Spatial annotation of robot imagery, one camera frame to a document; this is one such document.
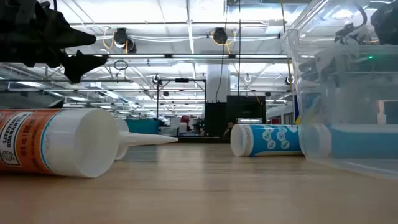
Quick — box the blue plastic bin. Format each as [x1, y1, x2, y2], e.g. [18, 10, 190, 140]
[126, 119, 161, 135]

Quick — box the long ceiling light bar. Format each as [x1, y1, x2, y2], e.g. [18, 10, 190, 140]
[107, 54, 289, 60]

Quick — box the black hanging cable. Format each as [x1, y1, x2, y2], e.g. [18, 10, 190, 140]
[238, 0, 242, 97]

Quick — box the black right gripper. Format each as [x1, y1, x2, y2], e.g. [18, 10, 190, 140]
[300, 0, 398, 86]

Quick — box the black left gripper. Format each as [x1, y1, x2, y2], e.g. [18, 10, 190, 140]
[0, 0, 108, 85]

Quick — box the black metal frame rig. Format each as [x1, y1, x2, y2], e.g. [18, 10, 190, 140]
[156, 77, 207, 138]

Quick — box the black cabinet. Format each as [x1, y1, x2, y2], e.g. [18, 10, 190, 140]
[204, 95, 267, 139]

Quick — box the black ceiling cord reel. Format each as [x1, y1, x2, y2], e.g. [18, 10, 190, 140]
[112, 27, 137, 54]
[212, 27, 229, 45]

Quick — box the yellow cable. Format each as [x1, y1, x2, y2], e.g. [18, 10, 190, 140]
[279, 0, 295, 93]

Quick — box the black table frame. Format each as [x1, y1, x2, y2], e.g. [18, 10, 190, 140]
[178, 136, 231, 144]

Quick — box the orange sealant tube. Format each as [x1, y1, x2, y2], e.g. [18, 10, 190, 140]
[0, 108, 121, 179]

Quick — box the clear plastic container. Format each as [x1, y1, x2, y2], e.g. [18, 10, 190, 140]
[279, 0, 398, 180]

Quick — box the person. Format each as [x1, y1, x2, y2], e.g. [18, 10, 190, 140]
[223, 121, 236, 139]
[180, 114, 192, 131]

